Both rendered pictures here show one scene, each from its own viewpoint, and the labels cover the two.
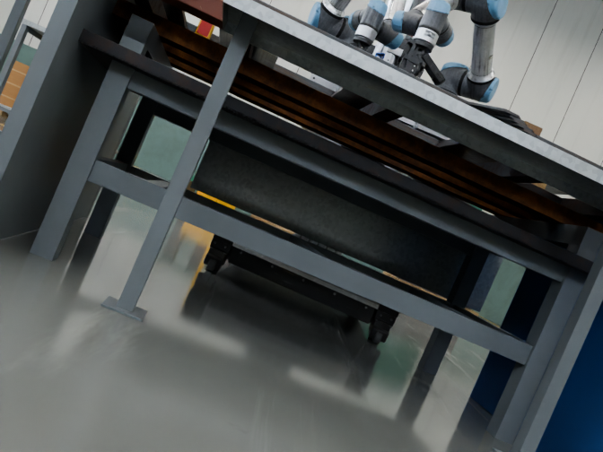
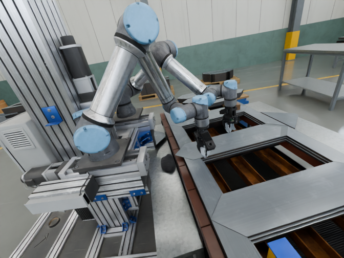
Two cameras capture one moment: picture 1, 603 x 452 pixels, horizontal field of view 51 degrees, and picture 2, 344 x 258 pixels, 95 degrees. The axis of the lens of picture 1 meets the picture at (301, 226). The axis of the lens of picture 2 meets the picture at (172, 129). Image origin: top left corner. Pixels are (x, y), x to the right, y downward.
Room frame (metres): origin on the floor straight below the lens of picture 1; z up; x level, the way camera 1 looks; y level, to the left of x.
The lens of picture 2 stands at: (2.47, 0.81, 1.45)
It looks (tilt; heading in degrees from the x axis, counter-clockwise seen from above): 28 degrees down; 272
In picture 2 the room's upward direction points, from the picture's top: 11 degrees counter-clockwise
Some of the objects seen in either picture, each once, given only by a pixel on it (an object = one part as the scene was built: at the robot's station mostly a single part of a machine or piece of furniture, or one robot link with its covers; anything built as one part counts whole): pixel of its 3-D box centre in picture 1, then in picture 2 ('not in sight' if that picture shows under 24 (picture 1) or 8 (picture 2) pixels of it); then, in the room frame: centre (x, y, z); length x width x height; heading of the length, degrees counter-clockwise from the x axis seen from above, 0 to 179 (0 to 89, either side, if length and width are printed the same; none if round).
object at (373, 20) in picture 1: (373, 16); (199, 107); (2.34, 0.07, 1.15); 0.09 x 0.08 x 0.11; 24
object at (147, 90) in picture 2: not in sight; (155, 87); (2.96, -4.76, 0.26); 1.20 x 0.80 x 0.53; 0
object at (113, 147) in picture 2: not in sight; (101, 143); (2.85, 0.14, 1.09); 0.15 x 0.15 x 0.10
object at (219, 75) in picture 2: not in sight; (218, 77); (0.76, -4.80, 0.20); 1.20 x 0.80 x 0.41; 175
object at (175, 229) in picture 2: not in sight; (160, 162); (2.64, -0.17, 0.67); 1.30 x 0.20 x 0.03; 98
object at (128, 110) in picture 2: not in sight; (125, 108); (2.84, -0.35, 1.09); 0.15 x 0.15 x 0.10
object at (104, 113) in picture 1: (93, 138); not in sight; (1.67, 0.60, 0.34); 0.06 x 0.06 x 0.68; 8
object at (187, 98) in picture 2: not in sight; (209, 95); (2.00, -1.09, 0.82); 0.80 x 0.40 x 0.06; 8
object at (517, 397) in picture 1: (545, 334); not in sight; (1.87, -0.79, 0.34); 0.06 x 0.06 x 0.68; 8
